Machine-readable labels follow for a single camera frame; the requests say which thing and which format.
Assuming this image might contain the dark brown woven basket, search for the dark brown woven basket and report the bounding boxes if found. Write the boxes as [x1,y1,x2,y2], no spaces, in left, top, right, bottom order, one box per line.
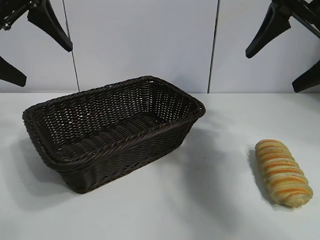
[21,74,206,195]

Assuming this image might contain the long striped bread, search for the long striped bread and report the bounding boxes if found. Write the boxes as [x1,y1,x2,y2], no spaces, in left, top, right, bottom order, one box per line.
[254,139,314,208]

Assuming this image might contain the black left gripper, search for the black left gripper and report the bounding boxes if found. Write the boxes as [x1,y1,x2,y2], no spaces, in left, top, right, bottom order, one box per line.
[0,0,74,88]

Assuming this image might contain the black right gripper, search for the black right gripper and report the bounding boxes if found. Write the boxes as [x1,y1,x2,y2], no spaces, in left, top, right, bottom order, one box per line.
[245,0,320,94]

